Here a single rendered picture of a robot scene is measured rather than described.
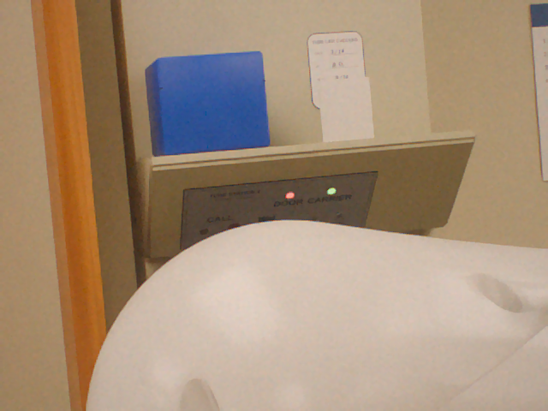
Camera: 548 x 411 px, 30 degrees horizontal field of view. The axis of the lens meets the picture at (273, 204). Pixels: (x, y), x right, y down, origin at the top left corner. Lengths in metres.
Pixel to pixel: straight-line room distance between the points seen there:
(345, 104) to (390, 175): 0.08
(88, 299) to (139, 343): 0.72
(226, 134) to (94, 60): 0.56
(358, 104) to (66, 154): 0.28
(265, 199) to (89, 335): 0.21
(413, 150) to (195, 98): 0.22
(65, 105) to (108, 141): 0.53
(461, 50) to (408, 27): 0.50
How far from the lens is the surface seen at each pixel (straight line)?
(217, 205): 0.99
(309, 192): 1.01
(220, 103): 0.96
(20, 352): 1.50
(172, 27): 1.07
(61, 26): 0.97
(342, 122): 1.02
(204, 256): 0.26
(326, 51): 1.10
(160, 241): 1.02
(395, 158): 1.01
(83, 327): 0.97
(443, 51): 1.62
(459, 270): 0.26
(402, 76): 1.13
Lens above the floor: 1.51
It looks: 3 degrees down
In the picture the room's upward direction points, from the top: 5 degrees counter-clockwise
